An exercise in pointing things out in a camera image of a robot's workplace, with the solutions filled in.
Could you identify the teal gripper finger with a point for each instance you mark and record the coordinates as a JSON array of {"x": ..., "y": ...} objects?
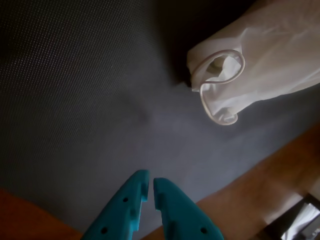
[
  {"x": 120, "y": 212},
  {"x": 180, "y": 215}
]

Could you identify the white latex glove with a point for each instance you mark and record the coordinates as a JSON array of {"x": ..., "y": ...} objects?
[{"x": 265, "y": 65}]

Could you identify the black shiny object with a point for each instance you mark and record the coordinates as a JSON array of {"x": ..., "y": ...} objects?
[{"x": 297, "y": 222}]

